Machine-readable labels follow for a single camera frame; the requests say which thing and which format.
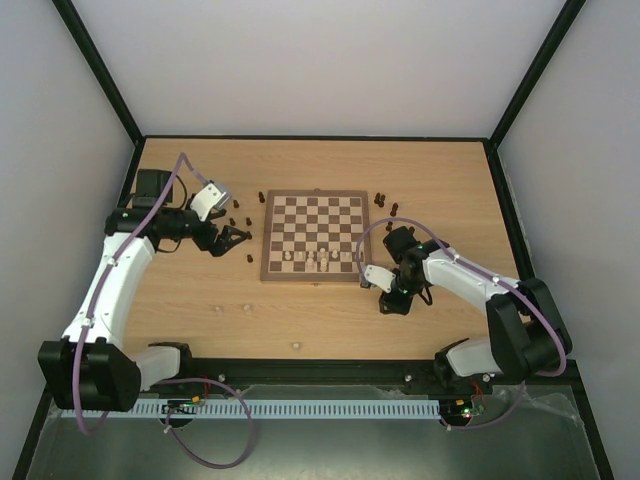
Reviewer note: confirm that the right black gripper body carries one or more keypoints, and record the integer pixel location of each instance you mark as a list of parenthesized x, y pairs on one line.
[(395, 302)]

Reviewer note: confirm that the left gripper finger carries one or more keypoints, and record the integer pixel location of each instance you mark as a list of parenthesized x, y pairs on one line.
[(216, 214), (228, 238)]

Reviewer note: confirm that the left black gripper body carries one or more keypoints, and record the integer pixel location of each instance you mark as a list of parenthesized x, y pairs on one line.
[(198, 238)]

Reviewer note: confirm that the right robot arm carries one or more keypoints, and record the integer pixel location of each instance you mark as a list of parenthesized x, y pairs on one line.
[(526, 333)]

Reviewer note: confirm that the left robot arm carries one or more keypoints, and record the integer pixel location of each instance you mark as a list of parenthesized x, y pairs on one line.
[(87, 367)]

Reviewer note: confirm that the wooden chess board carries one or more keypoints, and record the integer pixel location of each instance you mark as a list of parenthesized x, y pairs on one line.
[(308, 220)]

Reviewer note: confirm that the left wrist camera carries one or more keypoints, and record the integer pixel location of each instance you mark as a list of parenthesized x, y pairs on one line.
[(213, 196)]

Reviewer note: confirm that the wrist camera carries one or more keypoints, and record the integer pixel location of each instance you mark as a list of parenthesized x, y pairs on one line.
[(213, 196), (376, 276)]

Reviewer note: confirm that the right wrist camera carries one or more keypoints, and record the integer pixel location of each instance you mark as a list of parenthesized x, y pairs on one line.
[(376, 276)]

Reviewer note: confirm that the black frame rail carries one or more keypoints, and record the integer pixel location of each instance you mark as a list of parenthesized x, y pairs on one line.
[(413, 377)]

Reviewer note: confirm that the white slotted cable duct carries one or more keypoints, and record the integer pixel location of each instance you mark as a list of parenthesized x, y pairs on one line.
[(314, 409)]

